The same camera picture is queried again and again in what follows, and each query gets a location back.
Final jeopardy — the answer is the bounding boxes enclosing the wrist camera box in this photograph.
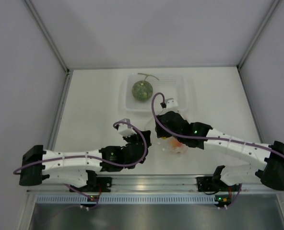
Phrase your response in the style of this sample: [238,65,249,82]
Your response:
[117,118,136,137]
[160,98,178,113]

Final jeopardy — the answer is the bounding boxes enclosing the clear zip top bag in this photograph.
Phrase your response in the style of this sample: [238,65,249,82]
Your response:
[144,117,188,154]

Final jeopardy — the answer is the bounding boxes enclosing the aluminium mounting rail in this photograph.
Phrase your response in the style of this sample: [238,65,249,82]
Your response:
[27,175,284,194]

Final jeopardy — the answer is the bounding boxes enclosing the slotted grey cable duct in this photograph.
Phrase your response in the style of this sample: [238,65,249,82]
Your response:
[36,194,229,205]

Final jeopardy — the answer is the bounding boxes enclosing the green netted fake melon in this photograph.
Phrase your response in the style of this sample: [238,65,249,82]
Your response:
[131,73,159,102]

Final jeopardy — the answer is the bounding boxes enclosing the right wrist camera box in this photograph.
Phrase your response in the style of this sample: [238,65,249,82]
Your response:
[160,98,178,113]

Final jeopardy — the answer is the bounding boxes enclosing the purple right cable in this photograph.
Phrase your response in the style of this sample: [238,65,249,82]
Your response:
[151,92,284,187]

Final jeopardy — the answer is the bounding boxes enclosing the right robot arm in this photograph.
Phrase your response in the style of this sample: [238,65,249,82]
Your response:
[154,111,284,191]

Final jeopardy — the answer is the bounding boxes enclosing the pink fake food piece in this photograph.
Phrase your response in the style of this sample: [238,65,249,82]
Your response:
[168,137,188,154]

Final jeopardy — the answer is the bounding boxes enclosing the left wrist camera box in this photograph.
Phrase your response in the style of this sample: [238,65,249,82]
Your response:
[117,118,136,137]

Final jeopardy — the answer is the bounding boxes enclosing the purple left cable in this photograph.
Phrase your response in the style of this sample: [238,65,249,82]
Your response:
[13,121,149,175]

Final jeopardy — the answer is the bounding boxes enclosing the white perforated plastic basket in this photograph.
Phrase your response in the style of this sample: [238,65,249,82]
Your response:
[118,73,197,114]

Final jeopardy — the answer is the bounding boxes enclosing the purple cable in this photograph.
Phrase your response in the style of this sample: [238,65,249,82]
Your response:
[151,92,284,187]
[13,121,149,175]

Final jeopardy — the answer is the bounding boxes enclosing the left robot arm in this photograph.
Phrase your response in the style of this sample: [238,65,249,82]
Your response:
[14,130,151,191]

